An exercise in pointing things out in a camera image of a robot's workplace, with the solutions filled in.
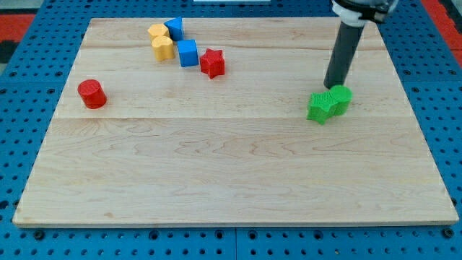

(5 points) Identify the blue cube block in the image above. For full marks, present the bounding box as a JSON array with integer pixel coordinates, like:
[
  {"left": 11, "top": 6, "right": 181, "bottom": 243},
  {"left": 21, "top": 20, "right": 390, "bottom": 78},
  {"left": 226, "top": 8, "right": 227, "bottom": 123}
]
[{"left": 177, "top": 39, "right": 199, "bottom": 67}]

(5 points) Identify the red star block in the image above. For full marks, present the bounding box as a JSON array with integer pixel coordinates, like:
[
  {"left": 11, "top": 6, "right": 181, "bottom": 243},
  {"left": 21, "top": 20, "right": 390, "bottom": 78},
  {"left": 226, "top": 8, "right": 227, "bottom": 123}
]
[{"left": 199, "top": 48, "right": 225, "bottom": 79}]

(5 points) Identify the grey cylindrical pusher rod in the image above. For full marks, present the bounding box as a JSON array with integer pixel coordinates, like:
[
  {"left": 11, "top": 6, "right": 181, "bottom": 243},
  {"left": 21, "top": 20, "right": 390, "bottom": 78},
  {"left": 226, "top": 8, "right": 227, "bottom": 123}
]
[{"left": 323, "top": 22, "right": 364, "bottom": 89}]

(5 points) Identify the blue triangle block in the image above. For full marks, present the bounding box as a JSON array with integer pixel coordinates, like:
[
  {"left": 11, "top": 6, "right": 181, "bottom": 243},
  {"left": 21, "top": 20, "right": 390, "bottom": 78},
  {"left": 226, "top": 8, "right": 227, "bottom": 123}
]
[{"left": 164, "top": 17, "right": 184, "bottom": 41}]

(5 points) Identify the green star block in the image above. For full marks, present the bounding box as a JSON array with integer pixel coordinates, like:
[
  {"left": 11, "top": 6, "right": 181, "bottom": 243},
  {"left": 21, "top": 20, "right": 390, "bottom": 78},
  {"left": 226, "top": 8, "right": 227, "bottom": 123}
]
[{"left": 306, "top": 92, "right": 338, "bottom": 125}]

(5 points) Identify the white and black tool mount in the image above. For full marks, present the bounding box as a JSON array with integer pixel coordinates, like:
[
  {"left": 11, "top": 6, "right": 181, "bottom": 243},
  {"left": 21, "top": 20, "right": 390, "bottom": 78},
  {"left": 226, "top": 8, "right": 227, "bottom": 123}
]
[{"left": 331, "top": 0, "right": 399, "bottom": 27}]

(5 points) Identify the wooden board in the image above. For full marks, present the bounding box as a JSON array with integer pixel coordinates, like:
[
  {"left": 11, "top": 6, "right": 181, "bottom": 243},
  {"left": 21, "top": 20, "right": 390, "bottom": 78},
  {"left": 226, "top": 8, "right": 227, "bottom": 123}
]
[{"left": 13, "top": 17, "right": 458, "bottom": 228}]

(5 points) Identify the yellow hexagon block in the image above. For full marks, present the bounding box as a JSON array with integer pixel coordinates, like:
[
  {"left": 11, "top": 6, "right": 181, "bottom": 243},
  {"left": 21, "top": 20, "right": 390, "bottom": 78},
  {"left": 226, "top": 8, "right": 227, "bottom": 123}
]
[{"left": 147, "top": 23, "right": 170, "bottom": 40}]

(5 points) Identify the yellow heart block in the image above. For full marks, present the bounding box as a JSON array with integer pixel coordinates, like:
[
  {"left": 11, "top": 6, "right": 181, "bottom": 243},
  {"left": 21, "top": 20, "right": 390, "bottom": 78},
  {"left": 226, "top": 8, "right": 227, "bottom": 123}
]
[{"left": 151, "top": 35, "right": 175, "bottom": 61}]

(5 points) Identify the red cylinder block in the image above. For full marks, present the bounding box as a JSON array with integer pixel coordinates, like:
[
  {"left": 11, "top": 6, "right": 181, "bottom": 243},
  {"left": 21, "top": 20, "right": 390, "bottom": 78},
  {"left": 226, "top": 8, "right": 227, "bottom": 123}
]
[{"left": 77, "top": 79, "right": 107, "bottom": 109}]

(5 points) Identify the green cylinder block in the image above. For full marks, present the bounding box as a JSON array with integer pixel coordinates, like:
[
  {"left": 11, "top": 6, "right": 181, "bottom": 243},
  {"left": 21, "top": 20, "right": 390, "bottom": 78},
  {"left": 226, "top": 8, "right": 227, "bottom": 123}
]
[{"left": 329, "top": 84, "right": 353, "bottom": 116}]

